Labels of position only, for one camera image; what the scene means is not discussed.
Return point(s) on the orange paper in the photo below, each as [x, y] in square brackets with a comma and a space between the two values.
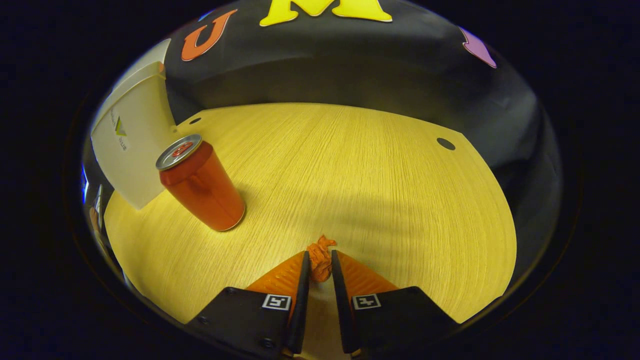
[320, 262]

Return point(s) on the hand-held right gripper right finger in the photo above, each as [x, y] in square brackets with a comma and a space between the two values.
[340, 300]

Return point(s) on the black backdrop cloth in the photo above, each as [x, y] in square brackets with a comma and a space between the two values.
[350, 65]

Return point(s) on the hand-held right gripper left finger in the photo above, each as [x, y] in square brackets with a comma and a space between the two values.
[301, 300]

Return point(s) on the wooden desktop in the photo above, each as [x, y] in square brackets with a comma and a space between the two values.
[350, 190]

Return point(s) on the orange pop can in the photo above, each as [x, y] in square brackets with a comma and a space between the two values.
[205, 190]

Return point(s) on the white desktop garbage bin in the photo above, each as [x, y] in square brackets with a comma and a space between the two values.
[132, 155]

